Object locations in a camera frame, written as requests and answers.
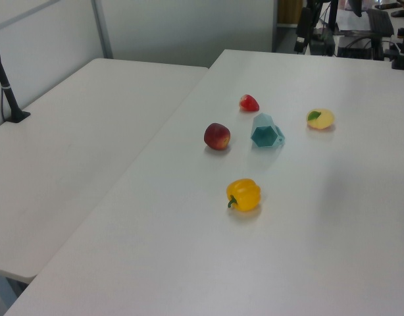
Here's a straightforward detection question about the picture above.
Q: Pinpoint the yellow peach with green leaf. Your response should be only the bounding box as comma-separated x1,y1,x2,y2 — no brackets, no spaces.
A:
306,108,336,130

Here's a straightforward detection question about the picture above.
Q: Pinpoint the black camera stand pole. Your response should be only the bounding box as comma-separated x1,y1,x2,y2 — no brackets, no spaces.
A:
0,32,31,124

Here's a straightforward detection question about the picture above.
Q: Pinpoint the teal faceted mug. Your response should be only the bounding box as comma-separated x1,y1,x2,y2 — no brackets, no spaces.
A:
250,113,286,149

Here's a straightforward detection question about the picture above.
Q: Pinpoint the black stand clamp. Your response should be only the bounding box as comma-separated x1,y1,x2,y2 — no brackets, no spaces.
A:
391,28,404,70

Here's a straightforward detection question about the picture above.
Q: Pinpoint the black tripod with camera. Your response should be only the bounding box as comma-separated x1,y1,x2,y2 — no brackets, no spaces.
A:
293,0,340,55

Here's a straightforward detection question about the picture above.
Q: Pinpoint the grey metal partition post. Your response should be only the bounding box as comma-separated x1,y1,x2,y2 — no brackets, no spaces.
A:
91,0,114,60

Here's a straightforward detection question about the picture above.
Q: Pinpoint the dark red apple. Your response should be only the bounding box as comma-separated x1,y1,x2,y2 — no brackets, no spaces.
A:
203,122,232,151

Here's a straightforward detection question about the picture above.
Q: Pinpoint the black electronics box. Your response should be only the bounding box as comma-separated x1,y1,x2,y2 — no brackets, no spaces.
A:
336,34,386,60

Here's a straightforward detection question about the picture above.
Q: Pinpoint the yellow bell pepper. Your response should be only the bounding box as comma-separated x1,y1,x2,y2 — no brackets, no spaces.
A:
226,178,262,212

